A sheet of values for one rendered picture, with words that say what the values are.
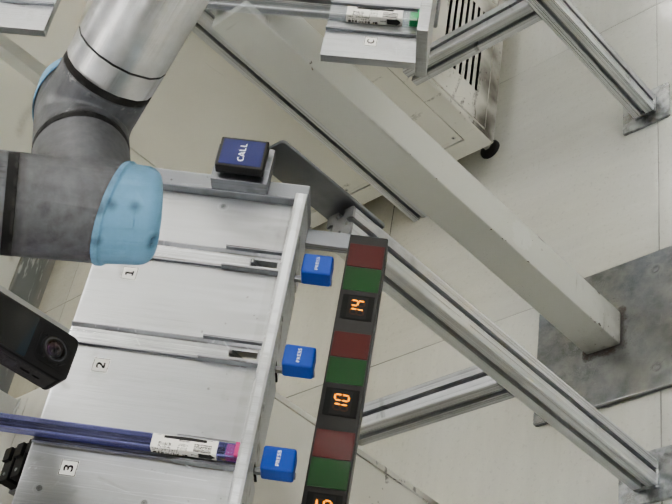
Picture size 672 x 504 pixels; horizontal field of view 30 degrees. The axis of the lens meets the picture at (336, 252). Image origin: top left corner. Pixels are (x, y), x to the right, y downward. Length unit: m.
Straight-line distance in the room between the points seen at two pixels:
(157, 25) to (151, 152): 1.55
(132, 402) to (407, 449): 1.00
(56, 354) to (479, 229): 0.83
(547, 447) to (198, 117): 0.93
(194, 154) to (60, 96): 1.49
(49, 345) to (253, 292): 0.27
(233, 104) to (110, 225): 1.47
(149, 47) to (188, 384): 0.36
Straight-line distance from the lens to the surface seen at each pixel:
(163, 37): 0.96
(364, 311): 1.24
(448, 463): 2.05
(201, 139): 2.44
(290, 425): 1.66
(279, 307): 1.20
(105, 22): 0.97
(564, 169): 2.26
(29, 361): 1.03
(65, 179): 0.90
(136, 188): 0.90
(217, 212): 1.31
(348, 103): 1.57
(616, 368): 1.91
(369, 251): 1.28
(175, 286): 1.25
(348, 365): 1.20
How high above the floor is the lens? 1.35
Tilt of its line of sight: 31 degrees down
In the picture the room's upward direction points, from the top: 51 degrees counter-clockwise
